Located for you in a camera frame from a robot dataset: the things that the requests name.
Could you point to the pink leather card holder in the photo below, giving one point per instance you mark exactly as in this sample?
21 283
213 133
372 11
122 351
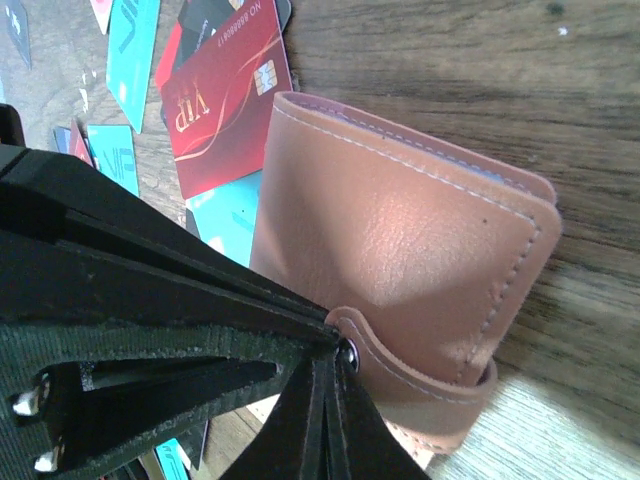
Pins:
422 253

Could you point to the teal card upper pile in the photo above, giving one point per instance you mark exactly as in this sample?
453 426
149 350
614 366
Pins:
132 33

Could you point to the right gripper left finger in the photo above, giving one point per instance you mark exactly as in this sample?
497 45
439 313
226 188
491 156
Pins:
119 329

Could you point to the red gold swirl card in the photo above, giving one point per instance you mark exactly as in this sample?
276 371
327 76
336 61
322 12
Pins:
206 158

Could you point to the teal card pile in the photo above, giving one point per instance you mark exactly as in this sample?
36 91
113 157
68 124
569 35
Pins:
113 150
132 33

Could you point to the blue card under pile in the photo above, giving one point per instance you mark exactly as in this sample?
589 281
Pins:
173 461

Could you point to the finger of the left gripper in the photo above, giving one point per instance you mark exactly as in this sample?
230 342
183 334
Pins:
358 443

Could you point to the teal card front pile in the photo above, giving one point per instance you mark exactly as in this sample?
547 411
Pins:
113 150

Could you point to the white teal card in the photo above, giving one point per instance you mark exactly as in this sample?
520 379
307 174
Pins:
224 217

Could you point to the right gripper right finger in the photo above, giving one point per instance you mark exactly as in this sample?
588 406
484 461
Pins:
290 444

